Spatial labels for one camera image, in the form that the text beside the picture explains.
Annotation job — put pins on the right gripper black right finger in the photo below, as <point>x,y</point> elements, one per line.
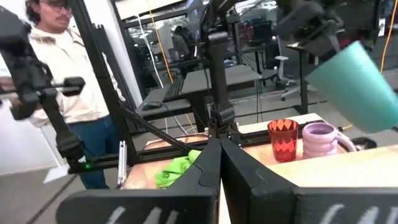
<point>280,205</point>

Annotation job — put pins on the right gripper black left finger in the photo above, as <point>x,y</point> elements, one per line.
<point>174,205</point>

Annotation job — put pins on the red faceted plastic cup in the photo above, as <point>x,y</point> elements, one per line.
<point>283,141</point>

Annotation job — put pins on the lilac ribbed ceramic mug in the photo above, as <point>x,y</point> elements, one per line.
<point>318,141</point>

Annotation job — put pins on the dark teal cup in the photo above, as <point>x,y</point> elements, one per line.
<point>354,87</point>

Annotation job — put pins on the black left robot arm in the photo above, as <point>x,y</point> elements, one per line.
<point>219,77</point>

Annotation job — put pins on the green microfibre cloth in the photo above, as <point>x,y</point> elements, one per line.
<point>175,169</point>

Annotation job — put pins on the white office chair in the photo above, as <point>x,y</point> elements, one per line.
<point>287,70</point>

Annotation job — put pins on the black computer mouse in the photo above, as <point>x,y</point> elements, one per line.
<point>151,105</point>

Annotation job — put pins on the grey desk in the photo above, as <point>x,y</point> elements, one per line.
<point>214,79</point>

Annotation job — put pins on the black keyboard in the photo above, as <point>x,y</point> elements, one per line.
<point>174,90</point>

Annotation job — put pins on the person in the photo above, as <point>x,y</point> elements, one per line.
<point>71,62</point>

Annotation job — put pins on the silver metal bracket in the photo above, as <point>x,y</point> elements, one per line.
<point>122,165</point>

